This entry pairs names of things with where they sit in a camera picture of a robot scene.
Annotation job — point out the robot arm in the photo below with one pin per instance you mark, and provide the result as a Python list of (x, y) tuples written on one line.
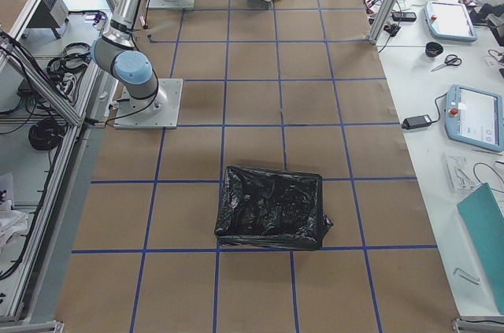
[(115, 53)]

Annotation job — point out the black bag lined bin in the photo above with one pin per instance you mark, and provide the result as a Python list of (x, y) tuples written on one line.
[(271, 209)]

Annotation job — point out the black power adapter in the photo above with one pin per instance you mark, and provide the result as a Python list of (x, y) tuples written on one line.
[(421, 121)]

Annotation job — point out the black phone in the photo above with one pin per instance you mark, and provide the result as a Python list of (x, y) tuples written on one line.
[(403, 16)]

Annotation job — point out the scissors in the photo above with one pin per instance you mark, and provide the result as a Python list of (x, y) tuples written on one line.
[(450, 60)]

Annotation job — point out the near teach pendant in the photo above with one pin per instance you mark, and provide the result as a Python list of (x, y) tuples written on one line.
[(475, 117)]

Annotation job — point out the teach pendant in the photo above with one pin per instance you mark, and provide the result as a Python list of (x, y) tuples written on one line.
[(449, 21), (475, 117)]

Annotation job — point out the far teach pendant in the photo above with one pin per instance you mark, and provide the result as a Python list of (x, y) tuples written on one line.
[(449, 21)]

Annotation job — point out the teal folder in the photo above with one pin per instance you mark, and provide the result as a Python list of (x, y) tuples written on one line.
[(483, 220)]

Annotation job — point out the grey electronics box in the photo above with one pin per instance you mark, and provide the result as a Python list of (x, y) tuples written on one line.
[(51, 14)]

